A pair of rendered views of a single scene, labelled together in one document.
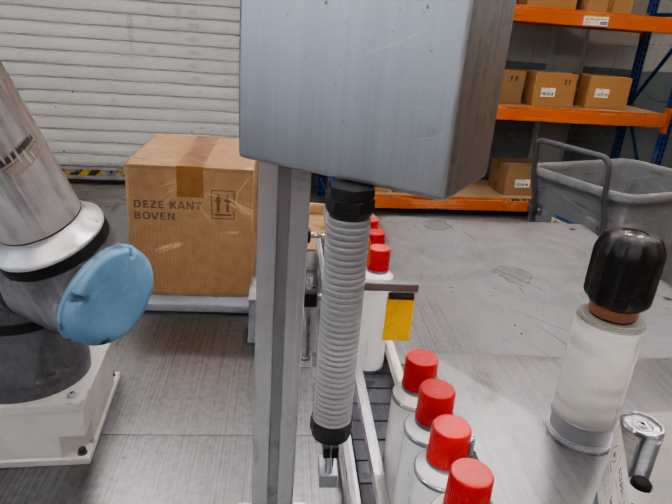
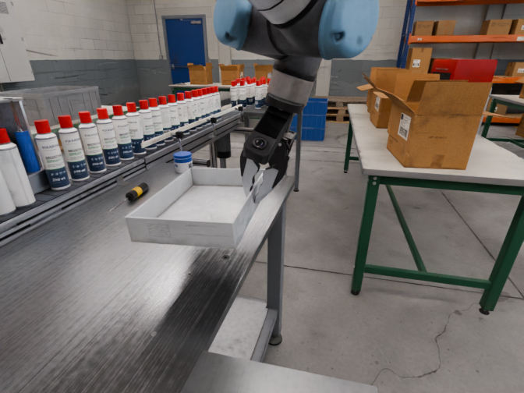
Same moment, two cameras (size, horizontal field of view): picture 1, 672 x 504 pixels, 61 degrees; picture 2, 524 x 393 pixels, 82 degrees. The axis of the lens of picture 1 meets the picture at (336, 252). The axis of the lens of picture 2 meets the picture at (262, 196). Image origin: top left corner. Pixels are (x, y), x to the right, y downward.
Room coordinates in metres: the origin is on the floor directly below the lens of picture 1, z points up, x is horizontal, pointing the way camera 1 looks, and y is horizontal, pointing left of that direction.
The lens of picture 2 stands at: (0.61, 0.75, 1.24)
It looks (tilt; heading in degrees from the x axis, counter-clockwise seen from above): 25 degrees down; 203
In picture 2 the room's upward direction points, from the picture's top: straight up
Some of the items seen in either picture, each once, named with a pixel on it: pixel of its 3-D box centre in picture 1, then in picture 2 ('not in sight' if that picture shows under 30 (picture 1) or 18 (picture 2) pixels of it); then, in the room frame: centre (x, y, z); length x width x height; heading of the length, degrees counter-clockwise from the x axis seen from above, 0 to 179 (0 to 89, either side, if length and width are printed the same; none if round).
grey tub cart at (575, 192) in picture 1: (608, 235); not in sight; (2.80, -1.40, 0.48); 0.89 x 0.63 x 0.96; 119
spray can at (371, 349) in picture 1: (373, 308); not in sight; (0.78, -0.06, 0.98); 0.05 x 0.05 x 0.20
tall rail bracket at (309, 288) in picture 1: (319, 318); not in sight; (0.87, 0.02, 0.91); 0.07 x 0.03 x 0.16; 96
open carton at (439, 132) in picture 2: not in sight; (433, 120); (-1.07, 0.95, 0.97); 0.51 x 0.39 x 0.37; 106
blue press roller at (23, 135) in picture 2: not in sight; (29, 157); (0.10, -0.19, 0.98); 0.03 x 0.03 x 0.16
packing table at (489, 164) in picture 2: not in sight; (397, 173); (-1.93, 0.88, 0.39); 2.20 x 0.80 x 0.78; 10
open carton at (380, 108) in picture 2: not in sight; (394, 98); (-1.91, 0.76, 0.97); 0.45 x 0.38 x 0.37; 103
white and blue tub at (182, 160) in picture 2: not in sight; (183, 161); (-0.33, 0.02, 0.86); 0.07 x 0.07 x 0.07
